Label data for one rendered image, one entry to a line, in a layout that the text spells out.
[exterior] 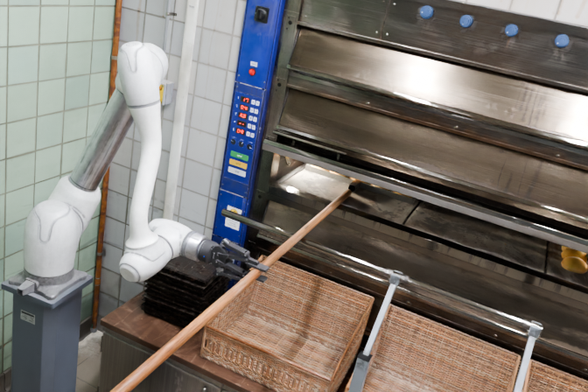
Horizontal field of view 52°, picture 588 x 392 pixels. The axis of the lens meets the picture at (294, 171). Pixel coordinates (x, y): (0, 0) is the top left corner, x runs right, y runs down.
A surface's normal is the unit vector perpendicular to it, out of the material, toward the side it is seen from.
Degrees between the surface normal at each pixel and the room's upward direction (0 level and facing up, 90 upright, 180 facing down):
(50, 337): 90
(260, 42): 90
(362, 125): 71
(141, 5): 90
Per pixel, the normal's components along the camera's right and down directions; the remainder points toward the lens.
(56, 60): 0.90, 0.29
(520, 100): -0.32, -0.08
